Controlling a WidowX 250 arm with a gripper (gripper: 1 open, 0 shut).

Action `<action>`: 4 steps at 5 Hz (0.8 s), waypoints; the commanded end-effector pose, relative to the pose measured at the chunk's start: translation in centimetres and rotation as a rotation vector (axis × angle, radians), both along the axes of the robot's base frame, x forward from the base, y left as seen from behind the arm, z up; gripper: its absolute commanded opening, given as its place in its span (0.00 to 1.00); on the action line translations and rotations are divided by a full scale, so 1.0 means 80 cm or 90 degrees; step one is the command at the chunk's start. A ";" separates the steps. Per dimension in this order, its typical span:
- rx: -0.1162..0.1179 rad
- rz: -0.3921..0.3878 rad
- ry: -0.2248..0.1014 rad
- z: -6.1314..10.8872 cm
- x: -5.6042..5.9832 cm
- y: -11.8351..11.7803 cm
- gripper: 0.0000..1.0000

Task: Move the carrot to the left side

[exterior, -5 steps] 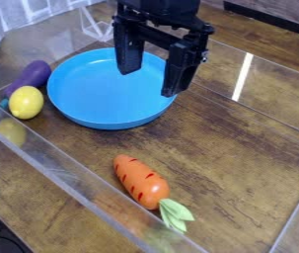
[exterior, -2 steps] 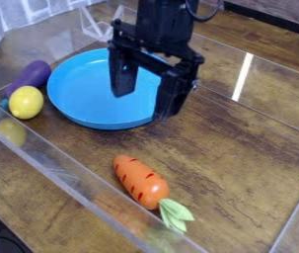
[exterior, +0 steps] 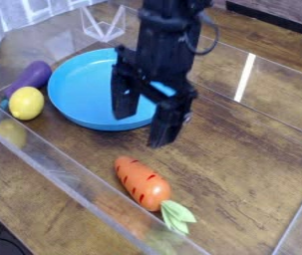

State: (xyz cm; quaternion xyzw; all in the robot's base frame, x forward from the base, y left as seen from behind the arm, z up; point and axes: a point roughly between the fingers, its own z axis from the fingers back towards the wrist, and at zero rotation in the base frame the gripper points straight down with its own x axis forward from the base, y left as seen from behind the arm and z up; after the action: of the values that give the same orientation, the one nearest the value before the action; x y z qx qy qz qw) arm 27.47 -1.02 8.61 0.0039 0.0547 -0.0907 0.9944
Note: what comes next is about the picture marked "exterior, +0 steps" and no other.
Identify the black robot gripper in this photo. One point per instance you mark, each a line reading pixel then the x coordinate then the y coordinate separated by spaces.
pixel 160 59

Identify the orange toy carrot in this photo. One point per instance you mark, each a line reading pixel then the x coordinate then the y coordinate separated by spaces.
pixel 150 190

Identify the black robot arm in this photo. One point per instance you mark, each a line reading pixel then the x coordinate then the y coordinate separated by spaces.
pixel 188 7

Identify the blue plastic plate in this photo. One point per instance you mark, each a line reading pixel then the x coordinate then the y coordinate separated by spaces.
pixel 79 91

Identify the purple toy eggplant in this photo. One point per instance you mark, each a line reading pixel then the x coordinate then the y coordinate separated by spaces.
pixel 33 76

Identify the yellow toy lemon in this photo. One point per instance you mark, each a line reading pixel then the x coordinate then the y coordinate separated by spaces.
pixel 25 103

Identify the dark baseboard strip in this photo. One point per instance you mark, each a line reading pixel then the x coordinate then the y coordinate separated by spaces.
pixel 263 16

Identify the white patterned curtain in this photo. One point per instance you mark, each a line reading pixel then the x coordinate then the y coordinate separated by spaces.
pixel 21 13

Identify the clear acrylic enclosure wall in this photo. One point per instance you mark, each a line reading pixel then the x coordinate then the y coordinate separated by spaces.
pixel 233 167

